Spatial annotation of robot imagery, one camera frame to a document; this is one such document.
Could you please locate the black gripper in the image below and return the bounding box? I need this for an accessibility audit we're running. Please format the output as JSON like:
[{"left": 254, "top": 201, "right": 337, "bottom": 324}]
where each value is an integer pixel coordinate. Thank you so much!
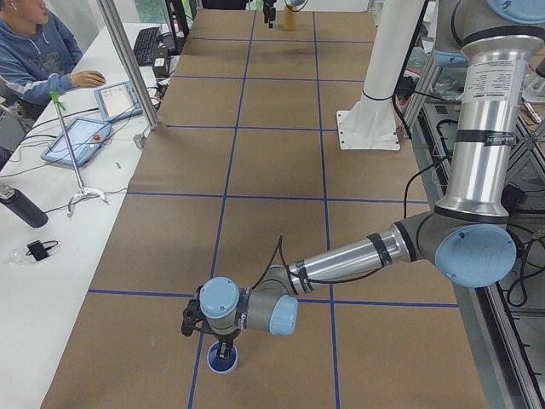
[
  {"left": 262, "top": 0, "right": 276, "bottom": 29},
  {"left": 209, "top": 326, "right": 241, "bottom": 361}
]

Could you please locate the blue plastic cup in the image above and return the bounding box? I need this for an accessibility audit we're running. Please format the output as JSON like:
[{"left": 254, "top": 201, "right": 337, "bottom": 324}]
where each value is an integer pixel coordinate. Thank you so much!
[{"left": 206, "top": 342, "right": 238, "bottom": 375}]

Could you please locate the brown wooden cup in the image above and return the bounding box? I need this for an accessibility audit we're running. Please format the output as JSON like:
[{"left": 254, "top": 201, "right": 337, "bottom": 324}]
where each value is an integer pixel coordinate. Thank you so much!
[{"left": 284, "top": 6, "right": 298, "bottom": 32}]

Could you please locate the person's hand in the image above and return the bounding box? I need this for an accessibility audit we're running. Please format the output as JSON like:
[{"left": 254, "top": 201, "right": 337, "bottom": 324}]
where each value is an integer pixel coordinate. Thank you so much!
[{"left": 70, "top": 71, "right": 104, "bottom": 88}]

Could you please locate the black keyboard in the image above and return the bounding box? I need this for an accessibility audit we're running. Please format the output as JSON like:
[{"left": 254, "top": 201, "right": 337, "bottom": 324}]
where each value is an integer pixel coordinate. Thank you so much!
[{"left": 133, "top": 26, "right": 161, "bottom": 66}]

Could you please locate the far blue teach pendant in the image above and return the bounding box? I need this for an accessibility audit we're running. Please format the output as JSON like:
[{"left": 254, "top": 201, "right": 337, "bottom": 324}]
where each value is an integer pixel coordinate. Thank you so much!
[{"left": 94, "top": 81, "right": 142, "bottom": 123}]

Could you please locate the blue teach pendant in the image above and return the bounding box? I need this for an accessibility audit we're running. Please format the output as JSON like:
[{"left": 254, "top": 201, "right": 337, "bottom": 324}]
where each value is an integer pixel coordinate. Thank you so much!
[
  {"left": 94, "top": 81, "right": 142, "bottom": 123},
  {"left": 41, "top": 118, "right": 112, "bottom": 167}
]

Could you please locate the black computer mouse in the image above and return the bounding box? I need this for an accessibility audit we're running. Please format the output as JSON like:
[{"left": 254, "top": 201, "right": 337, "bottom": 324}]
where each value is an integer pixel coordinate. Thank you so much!
[{"left": 95, "top": 72, "right": 106, "bottom": 84}]

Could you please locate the metal stand with green clip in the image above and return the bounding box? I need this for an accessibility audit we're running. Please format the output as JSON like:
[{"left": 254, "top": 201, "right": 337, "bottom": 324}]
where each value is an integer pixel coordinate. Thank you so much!
[{"left": 49, "top": 91, "right": 109, "bottom": 218}]

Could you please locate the small black adapter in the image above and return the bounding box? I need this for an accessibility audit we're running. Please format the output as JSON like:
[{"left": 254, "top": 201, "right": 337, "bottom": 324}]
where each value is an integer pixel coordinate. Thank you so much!
[{"left": 26, "top": 240, "right": 59, "bottom": 262}]

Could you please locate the near blue teach pendant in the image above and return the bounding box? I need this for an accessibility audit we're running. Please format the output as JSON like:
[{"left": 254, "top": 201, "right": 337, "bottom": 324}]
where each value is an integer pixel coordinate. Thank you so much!
[{"left": 41, "top": 118, "right": 112, "bottom": 167}]

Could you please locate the person in blue hoodie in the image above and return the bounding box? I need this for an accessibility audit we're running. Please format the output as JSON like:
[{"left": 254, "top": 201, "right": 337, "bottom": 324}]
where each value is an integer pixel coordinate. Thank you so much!
[{"left": 1, "top": 1, "right": 83, "bottom": 108}]

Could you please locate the black water bottle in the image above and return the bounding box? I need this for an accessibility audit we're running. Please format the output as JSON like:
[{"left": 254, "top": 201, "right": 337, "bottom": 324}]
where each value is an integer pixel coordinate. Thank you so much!
[{"left": 1, "top": 183, "right": 49, "bottom": 228}]

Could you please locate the black camera cable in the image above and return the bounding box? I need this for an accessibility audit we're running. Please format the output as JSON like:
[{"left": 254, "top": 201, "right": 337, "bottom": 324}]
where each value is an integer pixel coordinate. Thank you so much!
[{"left": 250, "top": 234, "right": 384, "bottom": 295}]

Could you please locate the white camera pillar base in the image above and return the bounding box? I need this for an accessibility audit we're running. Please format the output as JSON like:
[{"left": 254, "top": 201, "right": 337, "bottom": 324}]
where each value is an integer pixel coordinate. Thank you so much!
[{"left": 336, "top": 0, "right": 427, "bottom": 151}]

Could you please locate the aluminium frame post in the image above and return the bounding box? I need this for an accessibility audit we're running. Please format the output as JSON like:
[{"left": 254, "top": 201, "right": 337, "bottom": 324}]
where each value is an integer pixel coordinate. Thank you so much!
[{"left": 96, "top": 0, "right": 159, "bottom": 130}]

